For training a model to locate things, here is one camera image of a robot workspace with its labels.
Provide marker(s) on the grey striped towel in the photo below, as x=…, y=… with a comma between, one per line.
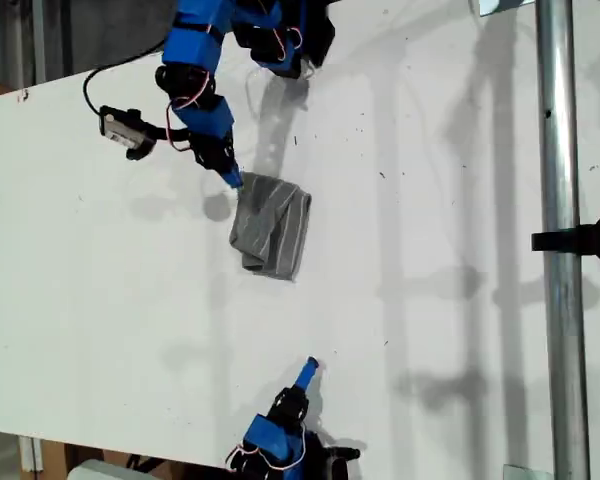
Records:
x=275, y=225

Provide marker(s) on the white box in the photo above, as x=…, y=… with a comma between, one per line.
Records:
x=105, y=471

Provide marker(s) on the brown cardboard box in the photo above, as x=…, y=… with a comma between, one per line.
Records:
x=52, y=460

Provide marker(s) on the white table leg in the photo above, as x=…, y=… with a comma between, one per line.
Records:
x=31, y=452

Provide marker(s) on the black camera stalk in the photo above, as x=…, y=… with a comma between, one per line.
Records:
x=172, y=135

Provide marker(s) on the black camera box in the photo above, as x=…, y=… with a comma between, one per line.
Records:
x=342, y=462
x=127, y=132

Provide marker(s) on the steel post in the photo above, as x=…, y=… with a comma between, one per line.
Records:
x=560, y=300

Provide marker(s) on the black post clamp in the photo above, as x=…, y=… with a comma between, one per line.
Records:
x=590, y=237

